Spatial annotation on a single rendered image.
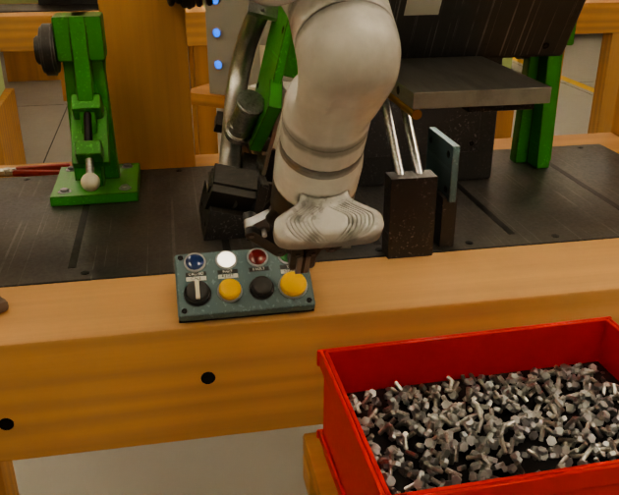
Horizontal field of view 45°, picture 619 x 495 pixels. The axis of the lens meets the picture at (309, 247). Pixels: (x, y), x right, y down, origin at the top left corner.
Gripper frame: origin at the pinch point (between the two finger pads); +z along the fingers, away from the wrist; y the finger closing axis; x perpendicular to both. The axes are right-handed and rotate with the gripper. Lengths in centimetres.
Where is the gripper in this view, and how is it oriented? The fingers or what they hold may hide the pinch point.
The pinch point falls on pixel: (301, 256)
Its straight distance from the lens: 77.5
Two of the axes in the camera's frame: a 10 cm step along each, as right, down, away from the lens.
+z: -1.0, 5.2, 8.5
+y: -9.8, 0.8, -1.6
